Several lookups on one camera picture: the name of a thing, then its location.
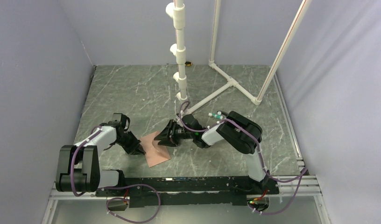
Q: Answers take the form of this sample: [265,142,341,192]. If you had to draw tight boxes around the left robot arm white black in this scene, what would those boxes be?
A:
[55,113,145,196]

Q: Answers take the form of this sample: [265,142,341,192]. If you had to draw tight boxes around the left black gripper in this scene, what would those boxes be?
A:
[114,130,145,155]

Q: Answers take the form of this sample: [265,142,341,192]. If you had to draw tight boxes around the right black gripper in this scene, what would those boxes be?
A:
[154,120,195,147]

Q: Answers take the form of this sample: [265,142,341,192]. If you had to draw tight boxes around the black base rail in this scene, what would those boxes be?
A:
[95,176,279,208]

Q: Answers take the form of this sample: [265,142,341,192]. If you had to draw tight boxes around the white PVC pipe frame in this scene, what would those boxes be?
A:
[165,0,312,114]

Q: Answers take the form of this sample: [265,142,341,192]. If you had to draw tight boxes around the green glue stick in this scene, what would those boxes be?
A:
[208,113,224,119]

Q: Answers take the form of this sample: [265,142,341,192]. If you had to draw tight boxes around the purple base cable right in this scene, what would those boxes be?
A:
[247,167,308,217]

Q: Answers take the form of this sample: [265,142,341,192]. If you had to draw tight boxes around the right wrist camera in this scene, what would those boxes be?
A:
[176,112,184,126]

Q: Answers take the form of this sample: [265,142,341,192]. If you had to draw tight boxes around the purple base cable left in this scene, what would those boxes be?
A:
[106,183,161,224]

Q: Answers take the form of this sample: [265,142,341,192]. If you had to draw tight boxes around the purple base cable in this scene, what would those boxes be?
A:
[106,183,161,224]
[247,167,308,217]

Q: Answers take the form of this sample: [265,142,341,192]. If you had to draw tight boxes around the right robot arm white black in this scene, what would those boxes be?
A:
[154,111,269,194]

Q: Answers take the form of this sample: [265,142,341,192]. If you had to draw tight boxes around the pink brown envelope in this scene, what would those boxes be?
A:
[140,131,171,168]

